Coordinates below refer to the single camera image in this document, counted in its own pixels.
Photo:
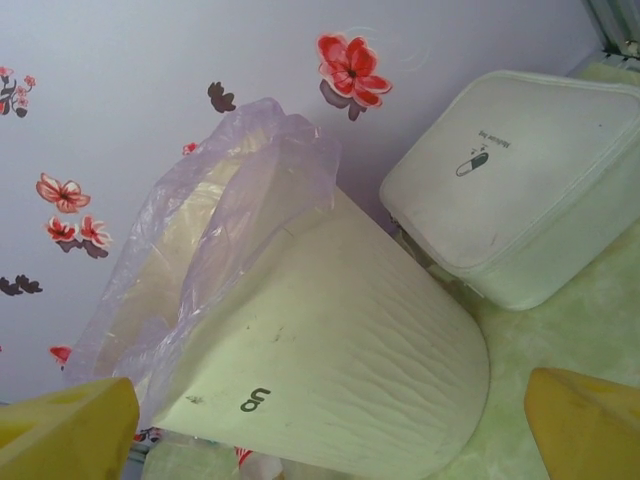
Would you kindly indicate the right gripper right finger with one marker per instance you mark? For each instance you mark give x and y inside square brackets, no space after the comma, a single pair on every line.
[590,430]

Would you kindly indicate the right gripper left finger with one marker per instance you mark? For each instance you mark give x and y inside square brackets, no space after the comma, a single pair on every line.
[65,435]

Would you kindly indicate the clear bottle red label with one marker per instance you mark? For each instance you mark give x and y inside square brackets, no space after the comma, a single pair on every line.
[210,460]

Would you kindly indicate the cream plastic waste bin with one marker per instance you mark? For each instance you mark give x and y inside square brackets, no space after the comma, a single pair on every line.
[325,350]

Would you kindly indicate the purple plastic bin liner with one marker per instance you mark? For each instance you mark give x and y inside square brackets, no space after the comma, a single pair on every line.
[225,165]

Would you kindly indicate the right aluminium corner post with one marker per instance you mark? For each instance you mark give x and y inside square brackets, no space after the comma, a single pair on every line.
[612,25]

